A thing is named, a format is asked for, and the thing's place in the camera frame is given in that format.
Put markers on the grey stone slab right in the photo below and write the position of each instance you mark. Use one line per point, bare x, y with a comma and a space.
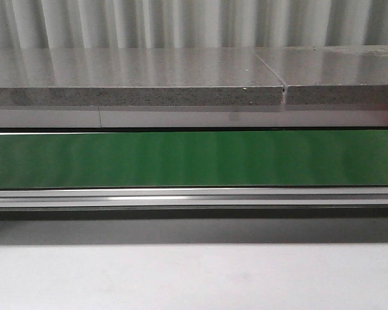
355, 76

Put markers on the grey stone slab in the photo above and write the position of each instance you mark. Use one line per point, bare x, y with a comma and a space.
355, 76
107, 77

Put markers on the green conveyor belt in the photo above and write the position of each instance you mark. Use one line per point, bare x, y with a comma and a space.
198, 159

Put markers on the aluminium conveyor frame rail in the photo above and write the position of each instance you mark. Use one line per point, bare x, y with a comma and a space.
193, 198

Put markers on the grey stone slab left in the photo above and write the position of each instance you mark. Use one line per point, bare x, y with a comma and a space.
107, 77

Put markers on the white pleated curtain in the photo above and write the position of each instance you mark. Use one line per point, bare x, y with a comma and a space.
178, 24

